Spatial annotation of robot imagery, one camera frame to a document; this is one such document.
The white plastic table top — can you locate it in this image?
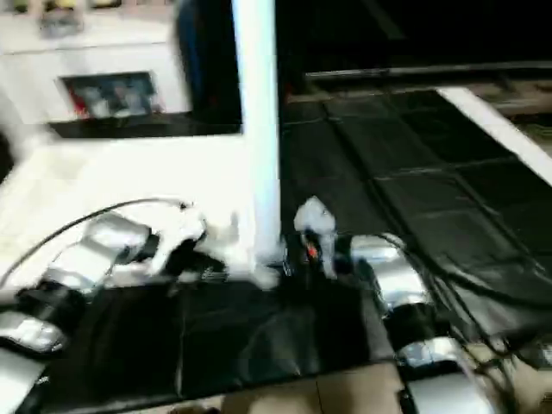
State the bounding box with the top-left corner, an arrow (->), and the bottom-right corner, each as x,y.
0,124 -> 284,303

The white plastic table leg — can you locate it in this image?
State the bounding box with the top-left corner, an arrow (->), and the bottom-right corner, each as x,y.
231,0 -> 282,269

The black work mat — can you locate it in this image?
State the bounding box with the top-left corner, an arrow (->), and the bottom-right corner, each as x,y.
0,85 -> 552,406

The red labelled package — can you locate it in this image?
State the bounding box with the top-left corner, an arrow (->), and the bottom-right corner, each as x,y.
71,85 -> 87,116

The white flat strip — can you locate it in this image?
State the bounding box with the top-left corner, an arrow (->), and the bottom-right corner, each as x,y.
437,87 -> 552,186

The white glass-door cabinet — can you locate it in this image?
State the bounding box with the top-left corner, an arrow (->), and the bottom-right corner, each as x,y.
0,8 -> 191,126

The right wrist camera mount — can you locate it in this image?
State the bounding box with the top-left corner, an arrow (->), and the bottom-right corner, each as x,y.
293,196 -> 338,277

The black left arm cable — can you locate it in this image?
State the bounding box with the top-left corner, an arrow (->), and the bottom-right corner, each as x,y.
0,197 -> 193,288

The black metal rail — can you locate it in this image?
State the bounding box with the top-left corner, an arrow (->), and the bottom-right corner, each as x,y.
305,60 -> 552,78

